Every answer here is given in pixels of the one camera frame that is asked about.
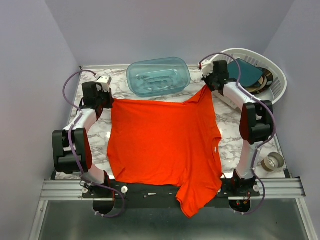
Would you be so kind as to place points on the beige tape roll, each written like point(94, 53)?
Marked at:
point(272, 162)

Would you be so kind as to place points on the clear blue plastic tub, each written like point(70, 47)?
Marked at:
point(158, 77)

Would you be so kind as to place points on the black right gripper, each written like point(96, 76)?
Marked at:
point(205, 79)

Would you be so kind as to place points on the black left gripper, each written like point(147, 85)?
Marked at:
point(110, 99)

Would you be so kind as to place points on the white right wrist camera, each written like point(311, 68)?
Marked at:
point(207, 67)

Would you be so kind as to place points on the aluminium extrusion rail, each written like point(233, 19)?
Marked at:
point(70, 190)

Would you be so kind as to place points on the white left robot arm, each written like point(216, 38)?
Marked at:
point(71, 148)

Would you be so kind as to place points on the orange t shirt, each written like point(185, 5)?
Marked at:
point(168, 143)

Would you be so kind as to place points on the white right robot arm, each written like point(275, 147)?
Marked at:
point(257, 122)

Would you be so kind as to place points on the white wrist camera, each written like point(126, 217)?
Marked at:
point(207, 67)
point(103, 83)

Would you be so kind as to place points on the white plastic laundry basket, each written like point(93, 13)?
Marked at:
point(279, 85)

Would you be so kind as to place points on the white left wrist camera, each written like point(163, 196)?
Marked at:
point(103, 83)

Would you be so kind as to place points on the teal square plate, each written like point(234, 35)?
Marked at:
point(249, 73)

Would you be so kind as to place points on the dark round plate stack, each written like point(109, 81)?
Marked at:
point(263, 83)

